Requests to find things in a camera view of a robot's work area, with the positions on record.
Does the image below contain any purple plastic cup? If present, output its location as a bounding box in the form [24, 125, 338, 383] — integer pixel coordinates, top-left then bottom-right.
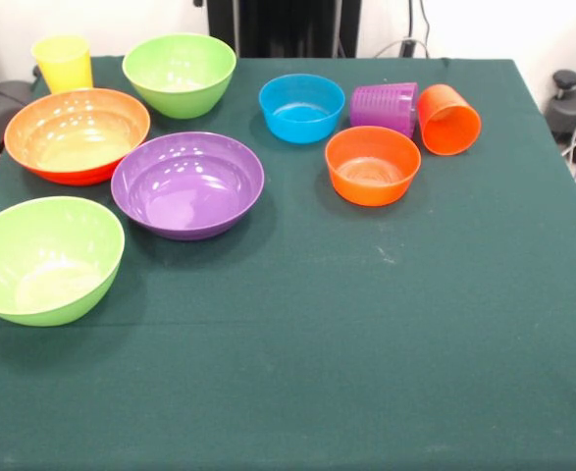
[349, 81, 419, 140]

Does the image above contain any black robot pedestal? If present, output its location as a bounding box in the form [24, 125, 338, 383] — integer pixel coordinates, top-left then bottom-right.
[207, 0, 362, 59]

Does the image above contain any wide orange plastic bowl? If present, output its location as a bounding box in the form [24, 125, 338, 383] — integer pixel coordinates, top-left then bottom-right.
[3, 87, 151, 186]

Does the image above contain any grey cable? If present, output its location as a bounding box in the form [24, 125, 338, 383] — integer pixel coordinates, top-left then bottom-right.
[373, 37, 431, 59]

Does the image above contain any black office chair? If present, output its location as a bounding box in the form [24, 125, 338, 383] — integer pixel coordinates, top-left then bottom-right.
[0, 36, 38, 158]

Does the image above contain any blue plastic bowl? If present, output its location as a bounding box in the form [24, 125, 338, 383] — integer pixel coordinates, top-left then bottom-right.
[258, 73, 346, 145]

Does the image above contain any orange plastic cup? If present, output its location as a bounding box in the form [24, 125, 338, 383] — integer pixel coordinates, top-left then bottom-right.
[416, 83, 483, 157]

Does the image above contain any dark green tablecloth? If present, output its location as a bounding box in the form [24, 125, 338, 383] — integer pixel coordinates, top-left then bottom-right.
[0, 54, 576, 471]

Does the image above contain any purple plastic bowl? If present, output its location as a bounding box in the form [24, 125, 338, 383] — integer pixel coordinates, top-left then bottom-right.
[110, 131, 266, 241]

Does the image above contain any lime green plastic bowl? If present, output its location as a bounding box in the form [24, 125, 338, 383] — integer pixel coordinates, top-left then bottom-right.
[122, 32, 237, 120]
[0, 195, 126, 328]

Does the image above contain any black stand with knob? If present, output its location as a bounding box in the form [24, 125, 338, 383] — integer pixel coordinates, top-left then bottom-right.
[545, 70, 576, 143]

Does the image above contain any black hanging cable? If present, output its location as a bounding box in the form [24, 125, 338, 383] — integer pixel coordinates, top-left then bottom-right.
[417, 0, 435, 41]

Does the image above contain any small orange plastic bowl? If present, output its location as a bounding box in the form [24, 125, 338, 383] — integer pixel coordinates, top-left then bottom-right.
[324, 125, 423, 208]

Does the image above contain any yellow plastic cup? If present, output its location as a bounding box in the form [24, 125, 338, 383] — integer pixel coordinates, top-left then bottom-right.
[30, 34, 94, 95]

